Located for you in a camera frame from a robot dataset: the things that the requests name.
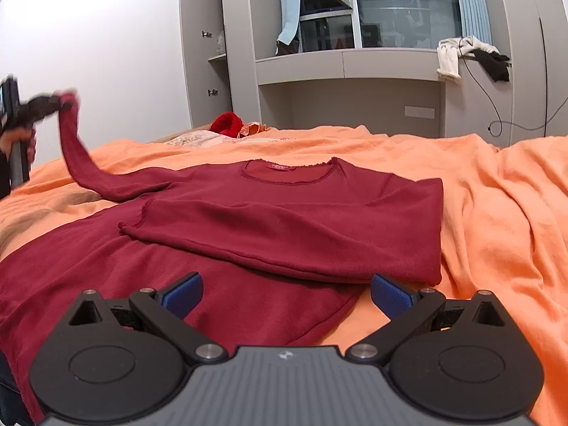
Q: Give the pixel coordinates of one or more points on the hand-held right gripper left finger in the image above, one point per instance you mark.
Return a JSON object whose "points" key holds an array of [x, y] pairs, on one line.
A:
{"points": [[184, 295]]}

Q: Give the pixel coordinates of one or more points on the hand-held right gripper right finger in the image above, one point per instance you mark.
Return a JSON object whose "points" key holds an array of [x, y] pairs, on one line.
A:
{"points": [[390, 295]]}

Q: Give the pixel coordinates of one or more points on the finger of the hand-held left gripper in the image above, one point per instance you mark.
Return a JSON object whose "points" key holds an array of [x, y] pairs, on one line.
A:
{"points": [[44, 105]]}

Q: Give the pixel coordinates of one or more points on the dark red long-sleeve shirt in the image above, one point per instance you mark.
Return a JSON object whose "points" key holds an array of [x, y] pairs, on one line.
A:
{"points": [[266, 222]]}

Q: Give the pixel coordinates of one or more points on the person's left hand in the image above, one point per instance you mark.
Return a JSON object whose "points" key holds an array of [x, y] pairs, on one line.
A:
{"points": [[31, 146]]}

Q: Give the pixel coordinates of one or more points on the orange blanket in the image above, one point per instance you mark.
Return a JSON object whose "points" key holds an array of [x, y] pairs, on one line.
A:
{"points": [[497, 230]]}

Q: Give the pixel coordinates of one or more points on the pale patterned quilt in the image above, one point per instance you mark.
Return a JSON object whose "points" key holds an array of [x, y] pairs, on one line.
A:
{"points": [[199, 140]]}

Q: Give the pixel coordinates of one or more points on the grey wardrobe door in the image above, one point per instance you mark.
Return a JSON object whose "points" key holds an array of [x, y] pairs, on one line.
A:
{"points": [[193, 53]]}

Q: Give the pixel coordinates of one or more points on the red plush item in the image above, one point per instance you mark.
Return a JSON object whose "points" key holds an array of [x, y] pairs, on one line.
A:
{"points": [[226, 124]]}

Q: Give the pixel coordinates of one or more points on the small orange cloth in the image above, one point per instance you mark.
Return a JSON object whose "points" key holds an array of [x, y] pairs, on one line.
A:
{"points": [[254, 128]]}

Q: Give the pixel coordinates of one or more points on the pale translucent object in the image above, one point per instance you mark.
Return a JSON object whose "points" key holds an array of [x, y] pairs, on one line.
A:
{"points": [[221, 42]]}

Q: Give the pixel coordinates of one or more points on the person's dark clothing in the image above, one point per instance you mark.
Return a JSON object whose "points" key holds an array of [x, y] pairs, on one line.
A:
{"points": [[11, 390]]}

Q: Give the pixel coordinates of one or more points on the grey built-in wardrobe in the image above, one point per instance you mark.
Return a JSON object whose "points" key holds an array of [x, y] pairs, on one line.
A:
{"points": [[390, 71]]}

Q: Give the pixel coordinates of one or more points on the white garment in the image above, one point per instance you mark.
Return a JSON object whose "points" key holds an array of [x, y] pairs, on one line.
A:
{"points": [[446, 60]]}

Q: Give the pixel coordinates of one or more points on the black garment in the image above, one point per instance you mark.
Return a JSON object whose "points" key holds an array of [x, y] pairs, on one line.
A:
{"points": [[495, 69]]}

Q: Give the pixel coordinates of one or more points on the dark cloth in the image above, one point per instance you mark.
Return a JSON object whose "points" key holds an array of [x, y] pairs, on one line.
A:
{"points": [[287, 48]]}

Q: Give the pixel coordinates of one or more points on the light blue curtain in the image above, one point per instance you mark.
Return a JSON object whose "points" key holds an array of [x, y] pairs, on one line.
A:
{"points": [[290, 4], [472, 4]]}

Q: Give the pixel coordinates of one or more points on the window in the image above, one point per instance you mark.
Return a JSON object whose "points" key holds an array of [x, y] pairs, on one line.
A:
{"points": [[399, 17]]}

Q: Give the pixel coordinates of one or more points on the white wall socket plate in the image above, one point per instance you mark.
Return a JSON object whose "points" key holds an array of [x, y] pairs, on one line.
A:
{"points": [[419, 112]]}

